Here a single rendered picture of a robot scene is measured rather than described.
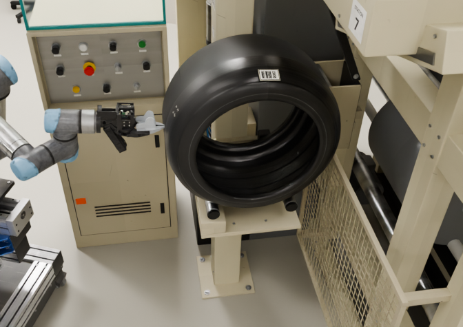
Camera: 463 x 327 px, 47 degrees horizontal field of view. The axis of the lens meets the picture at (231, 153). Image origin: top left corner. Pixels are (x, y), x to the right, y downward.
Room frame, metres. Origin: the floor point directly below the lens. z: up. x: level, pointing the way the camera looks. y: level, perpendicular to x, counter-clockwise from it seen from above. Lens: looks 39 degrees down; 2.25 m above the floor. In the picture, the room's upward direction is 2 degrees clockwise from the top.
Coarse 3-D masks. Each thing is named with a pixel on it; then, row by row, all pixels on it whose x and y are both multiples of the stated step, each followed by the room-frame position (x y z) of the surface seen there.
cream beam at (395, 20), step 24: (336, 0) 1.34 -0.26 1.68; (360, 0) 1.19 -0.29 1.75; (384, 0) 1.12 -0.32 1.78; (408, 0) 1.13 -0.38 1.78; (432, 0) 1.14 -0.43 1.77; (456, 0) 1.15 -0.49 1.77; (384, 24) 1.12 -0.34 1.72; (408, 24) 1.13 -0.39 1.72; (360, 48) 1.14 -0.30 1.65; (384, 48) 1.13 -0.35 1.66; (408, 48) 1.14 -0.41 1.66
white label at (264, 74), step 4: (260, 72) 1.34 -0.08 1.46; (264, 72) 1.34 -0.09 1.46; (268, 72) 1.35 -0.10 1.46; (272, 72) 1.35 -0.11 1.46; (276, 72) 1.35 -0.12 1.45; (260, 76) 1.33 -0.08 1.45; (264, 76) 1.33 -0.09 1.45; (268, 76) 1.33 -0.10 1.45; (272, 76) 1.33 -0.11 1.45; (276, 76) 1.34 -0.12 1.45; (260, 80) 1.32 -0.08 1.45; (264, 80) 1.32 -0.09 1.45; (268, 80) 1.32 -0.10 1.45; (272, 80) 1.32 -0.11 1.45; (276, 80) 1.33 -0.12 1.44
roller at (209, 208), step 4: (208, 204) 1.34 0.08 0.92; (212, 204) 1.34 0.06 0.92; (216, 204) 1.35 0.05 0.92; (208, 208) 1.33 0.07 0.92; (212, 208) 1.32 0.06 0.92; (216, 208) 1.33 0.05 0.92; (208, 212) 1.31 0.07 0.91; (212, 212) 1.31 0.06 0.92; (216, 212) 1.31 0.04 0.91; (208, 216) 1.30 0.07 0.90; (212, 216) 1.31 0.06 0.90; (216, 216) 1.31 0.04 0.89
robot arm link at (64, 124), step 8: (48, 112) 1.32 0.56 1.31; (56, 112) 1.33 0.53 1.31; (64, 112) 1.33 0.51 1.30; (72, 112) 1.33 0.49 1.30; (80, 112) 1.34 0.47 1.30; (48, 120) 1.30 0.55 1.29; (56, 120) 1.30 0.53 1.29; (64, 120) 1.31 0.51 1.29; (72, 120) 1.31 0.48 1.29; (80, 120) 1.31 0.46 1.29; (48, 128) 1.29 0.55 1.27; (56, 128) 1.29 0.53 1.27; (64, 128) 1.30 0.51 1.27; (72, 128) 1.30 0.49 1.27; (80, 128) 1.31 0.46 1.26; (56, 136) 1.30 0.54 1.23; (64, 136) 1.30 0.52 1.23; (72, 136) 1.32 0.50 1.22
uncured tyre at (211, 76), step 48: (240, 48) 1.47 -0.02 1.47; (288, 48) 1.52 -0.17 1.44; (192, 96) 1.33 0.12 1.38; (240, 96) 1.31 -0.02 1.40; (288, 96) 1.33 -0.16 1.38; (192, 144) 1.28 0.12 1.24; (240, 144) 1.61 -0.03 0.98; (288, 144) 1.60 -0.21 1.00; (336, 144) 1.39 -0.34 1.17; (192, 192) 1.31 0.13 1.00; (240, 192) 1.42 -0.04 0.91; (288, 192) 1.34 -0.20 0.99
